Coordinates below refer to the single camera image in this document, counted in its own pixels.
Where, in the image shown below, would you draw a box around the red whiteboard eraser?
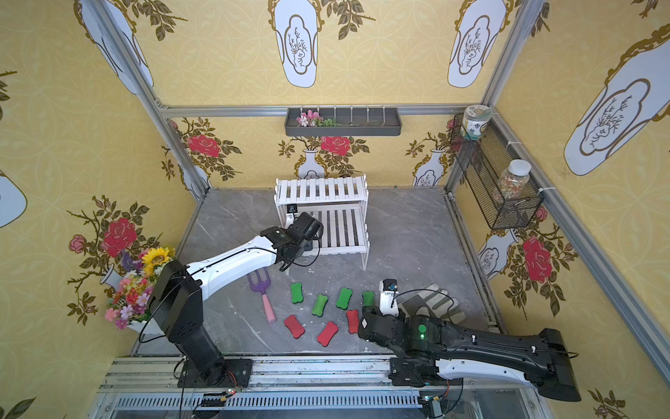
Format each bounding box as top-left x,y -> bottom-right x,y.
347,309 -> 359,335
284,314 -> 305,340
317,321 -> 340,347

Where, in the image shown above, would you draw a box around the green whiteboard eraser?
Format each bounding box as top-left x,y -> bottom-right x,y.
290,282 -> 304,304
312,294 -> 328,318
336,287 -> 352,311
362,291 -> 375,307

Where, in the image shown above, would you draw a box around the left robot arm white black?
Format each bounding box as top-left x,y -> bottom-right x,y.
149,212 -> 324,388

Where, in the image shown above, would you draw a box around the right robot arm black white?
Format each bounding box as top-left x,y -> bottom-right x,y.
358,307 -> 582,403

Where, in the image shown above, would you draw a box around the white wooden slatted shelf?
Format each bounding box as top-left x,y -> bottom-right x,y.
274,175 -> 371,268

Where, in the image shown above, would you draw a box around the grey white oven mitt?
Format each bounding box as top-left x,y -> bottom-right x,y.
396,284 -> 467,324

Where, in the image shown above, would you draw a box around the purple pink garden fork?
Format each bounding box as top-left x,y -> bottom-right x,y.
247,267 -> 277,324

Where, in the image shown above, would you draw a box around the small pink flower sprig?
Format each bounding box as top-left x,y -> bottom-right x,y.
296,110 -> 337,127

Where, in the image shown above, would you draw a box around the white flower pot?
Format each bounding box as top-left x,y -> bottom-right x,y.
127,319 -> 162,335

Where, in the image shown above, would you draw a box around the colourful artificial flower bouquet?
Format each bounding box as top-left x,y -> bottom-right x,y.
105,247 -> 176,330

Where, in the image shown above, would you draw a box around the clear jar colourful sweets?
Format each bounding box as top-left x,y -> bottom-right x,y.
496,159 -> 531,203

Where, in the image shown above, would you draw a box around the patterned jar white lid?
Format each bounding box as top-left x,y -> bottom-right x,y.
461,105 -> 492,141

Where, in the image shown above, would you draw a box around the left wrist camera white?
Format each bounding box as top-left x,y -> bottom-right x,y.
284,204 -> 299,228

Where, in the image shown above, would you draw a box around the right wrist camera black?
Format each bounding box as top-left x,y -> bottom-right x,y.
379,279 -> 399,317

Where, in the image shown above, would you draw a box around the dark grey wall tray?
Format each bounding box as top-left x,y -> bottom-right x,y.
284,106 -> 403,137

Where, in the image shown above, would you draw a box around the aluminium corner frame post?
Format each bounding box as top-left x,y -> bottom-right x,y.
82,1 -> 209,201

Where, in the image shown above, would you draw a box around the black wire wall basket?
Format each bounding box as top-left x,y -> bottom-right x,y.
445,115 -> 544,230

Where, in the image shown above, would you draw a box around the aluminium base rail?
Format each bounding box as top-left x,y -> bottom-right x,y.
87,354 -> 552,418

